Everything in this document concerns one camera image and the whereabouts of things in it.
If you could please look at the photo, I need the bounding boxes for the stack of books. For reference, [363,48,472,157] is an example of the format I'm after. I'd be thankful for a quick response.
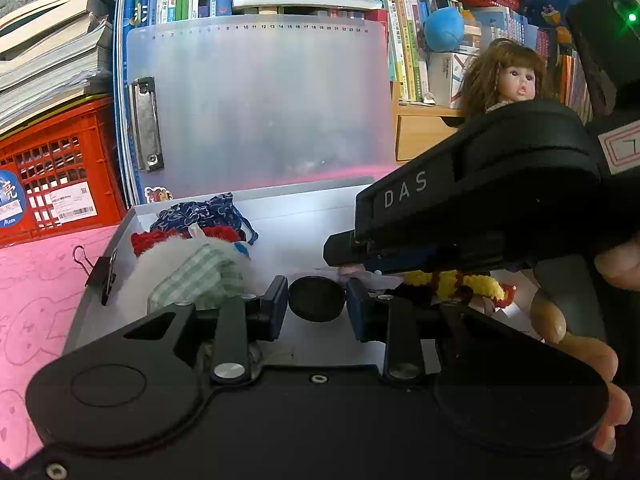
[0,0,126,136]

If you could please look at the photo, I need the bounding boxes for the pink printed towel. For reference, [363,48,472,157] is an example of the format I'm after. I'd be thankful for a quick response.
[0,225,132,467]

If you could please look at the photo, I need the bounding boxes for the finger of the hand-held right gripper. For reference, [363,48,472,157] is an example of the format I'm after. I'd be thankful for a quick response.
[365,255,503,276]
[324,231,501,266]

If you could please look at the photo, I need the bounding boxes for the grey fluffy plush toy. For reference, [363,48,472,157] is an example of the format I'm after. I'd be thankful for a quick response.
[117,232,252,311]

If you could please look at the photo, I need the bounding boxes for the person's right hand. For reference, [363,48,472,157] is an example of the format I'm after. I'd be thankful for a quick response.
[531,237,640,453]

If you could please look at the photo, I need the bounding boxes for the blue plush ball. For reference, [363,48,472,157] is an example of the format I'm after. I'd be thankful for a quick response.
[424,7,465,52]

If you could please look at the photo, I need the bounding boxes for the green checked doll dress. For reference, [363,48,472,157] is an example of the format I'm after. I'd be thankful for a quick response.
[146,244,246,311]

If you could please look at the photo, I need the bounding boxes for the wooden drawer box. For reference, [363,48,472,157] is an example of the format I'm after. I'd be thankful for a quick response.
[390,82,468,163]

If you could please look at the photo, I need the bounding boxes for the red knitted pouch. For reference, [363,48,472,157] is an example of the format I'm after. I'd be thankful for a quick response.
[131,225,246,258]

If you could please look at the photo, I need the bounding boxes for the red plastic crate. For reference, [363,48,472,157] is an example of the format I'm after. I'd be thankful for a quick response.
[0,95,126,247]

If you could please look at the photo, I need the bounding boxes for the translucent plastic clipboard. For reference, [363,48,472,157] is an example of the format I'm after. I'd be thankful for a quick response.
[122,20,393,198]

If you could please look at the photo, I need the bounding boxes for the blue printed box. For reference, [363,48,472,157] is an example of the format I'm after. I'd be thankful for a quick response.
[520,0,586,36]

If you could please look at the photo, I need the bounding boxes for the grey shallow cardboard box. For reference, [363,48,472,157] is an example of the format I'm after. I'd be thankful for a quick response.
[62,176,531,367]

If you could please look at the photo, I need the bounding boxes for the lavender bow hair clip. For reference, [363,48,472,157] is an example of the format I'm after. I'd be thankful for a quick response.
[339,265,401,292]

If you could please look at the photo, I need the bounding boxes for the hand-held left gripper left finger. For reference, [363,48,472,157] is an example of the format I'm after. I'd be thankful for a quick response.
[122,276,290,385]

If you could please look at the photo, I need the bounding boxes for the large black round lid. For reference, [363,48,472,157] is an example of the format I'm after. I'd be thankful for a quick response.
[288,276,347,322]

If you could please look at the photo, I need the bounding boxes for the brown-haired doll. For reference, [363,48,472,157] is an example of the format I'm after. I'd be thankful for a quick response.
[457,37,548,121]

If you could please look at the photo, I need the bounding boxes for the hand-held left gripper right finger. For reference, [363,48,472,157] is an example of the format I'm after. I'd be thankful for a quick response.
[346,279,506,382]

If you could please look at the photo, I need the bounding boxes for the yellow knitted item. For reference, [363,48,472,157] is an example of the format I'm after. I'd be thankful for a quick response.
[402,269,516,311]

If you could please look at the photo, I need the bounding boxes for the black binder clip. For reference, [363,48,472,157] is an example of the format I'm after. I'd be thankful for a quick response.
[72,245,118,307]

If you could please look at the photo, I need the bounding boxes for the row of upright books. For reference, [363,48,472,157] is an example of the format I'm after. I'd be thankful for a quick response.
[380,0,596,121]

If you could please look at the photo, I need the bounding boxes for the blue patterned cloth pouch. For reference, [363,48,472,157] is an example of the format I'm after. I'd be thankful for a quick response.
[150,192,258,246]

